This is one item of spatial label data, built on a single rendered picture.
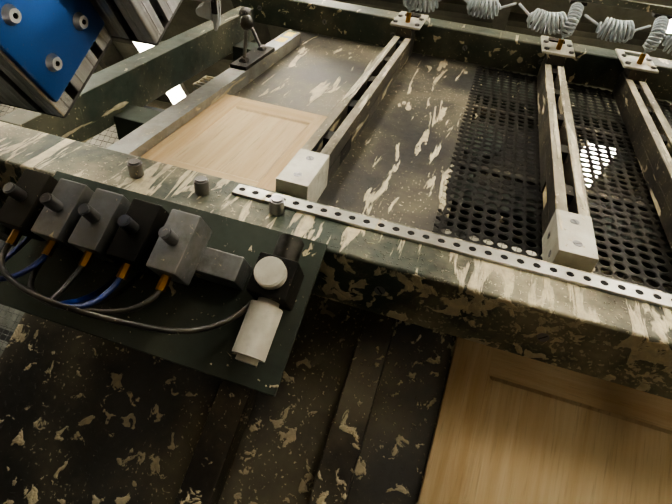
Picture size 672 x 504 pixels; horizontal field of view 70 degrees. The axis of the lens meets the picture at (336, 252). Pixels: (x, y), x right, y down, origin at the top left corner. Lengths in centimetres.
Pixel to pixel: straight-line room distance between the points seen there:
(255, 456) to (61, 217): 54
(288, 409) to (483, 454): 36
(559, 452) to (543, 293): 33
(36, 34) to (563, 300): 70
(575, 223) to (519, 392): 32
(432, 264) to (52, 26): 56
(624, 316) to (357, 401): 45
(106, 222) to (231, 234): 18
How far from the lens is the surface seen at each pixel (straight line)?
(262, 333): 66
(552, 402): 100
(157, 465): 104
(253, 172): 99
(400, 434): 96
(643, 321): 82
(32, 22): 44
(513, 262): 81
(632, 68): 179
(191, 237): 69
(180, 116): 117
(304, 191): 86
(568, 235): 89
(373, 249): 76
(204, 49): 172
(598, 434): 102
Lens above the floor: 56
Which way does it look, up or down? 19 degrees up
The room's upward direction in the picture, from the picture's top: 19 degrees clockwise
